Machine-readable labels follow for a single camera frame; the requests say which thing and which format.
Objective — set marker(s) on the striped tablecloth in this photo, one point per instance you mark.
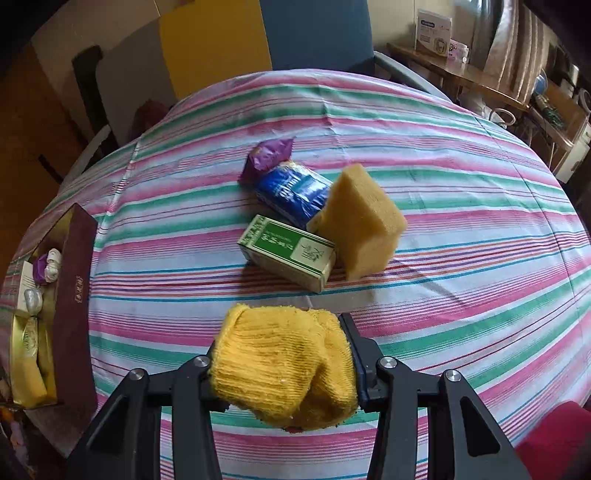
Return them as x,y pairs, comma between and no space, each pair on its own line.
438,230

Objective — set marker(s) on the small purple wrapped item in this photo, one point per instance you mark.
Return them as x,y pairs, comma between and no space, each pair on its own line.
40,265

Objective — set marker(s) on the white cabinet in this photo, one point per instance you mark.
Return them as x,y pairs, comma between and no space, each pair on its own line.
572,157

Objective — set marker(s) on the yellow panel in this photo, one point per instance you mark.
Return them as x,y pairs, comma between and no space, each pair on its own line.
212,46

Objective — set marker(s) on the striped folded mattress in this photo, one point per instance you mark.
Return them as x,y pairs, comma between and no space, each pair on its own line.
517,50

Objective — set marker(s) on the blue ball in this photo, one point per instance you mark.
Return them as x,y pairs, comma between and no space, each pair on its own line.
540,86

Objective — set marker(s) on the wooden side table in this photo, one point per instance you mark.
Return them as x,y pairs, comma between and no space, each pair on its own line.
461,76

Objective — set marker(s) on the yellow knit glove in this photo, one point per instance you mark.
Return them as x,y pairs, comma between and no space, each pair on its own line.
277,360

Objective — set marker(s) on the purple snack wrapper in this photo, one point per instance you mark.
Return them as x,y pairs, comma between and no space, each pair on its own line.
268,154

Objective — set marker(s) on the small white carton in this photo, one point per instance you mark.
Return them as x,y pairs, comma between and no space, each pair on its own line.
27,277

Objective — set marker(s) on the white cloth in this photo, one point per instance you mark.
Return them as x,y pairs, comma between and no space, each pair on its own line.
54,267

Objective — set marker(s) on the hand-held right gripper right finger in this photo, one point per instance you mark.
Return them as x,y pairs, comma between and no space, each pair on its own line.
364,364

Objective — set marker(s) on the white printed box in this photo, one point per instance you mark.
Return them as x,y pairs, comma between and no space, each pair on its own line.
434,32

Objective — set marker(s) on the gold foil packet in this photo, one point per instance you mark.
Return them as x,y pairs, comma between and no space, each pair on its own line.
27,341

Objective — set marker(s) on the red cloth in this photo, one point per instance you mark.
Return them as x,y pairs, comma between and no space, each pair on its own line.
558,434

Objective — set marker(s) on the long yellow sponge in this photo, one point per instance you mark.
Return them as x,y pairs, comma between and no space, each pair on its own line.
360,221

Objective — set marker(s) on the blue chair with grey armrest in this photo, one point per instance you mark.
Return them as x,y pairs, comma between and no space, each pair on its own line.
314,32

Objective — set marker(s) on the green and white carton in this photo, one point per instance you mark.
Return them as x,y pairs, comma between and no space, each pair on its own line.
277,249

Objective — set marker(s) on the maroon box with gold lining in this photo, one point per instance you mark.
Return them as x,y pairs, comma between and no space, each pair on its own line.
74,300

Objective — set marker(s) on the blue snack packet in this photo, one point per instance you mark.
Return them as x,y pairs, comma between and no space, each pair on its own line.
291,189

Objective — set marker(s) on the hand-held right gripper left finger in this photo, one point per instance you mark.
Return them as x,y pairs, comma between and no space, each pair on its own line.
184,378

